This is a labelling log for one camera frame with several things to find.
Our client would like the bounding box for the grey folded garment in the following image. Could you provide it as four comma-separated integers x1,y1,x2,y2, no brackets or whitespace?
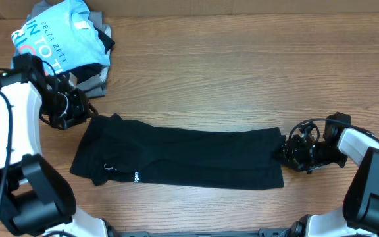
28,0,112,99

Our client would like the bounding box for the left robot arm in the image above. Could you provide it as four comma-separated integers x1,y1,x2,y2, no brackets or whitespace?
0,53,116,236

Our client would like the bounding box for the black folded garment in pile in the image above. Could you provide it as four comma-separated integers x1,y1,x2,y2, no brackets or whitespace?
70,28,115,83

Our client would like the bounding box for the black t-shirt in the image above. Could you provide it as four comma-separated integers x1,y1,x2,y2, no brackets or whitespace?
70,114,285,190

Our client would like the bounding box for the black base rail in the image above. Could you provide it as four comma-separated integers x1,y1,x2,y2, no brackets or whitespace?
117,228,290,237

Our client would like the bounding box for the light blue printed t-shirt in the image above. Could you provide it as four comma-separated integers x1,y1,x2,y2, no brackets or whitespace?
11,0,110,75

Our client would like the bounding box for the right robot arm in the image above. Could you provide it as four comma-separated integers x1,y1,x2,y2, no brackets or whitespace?
274,112,379,236

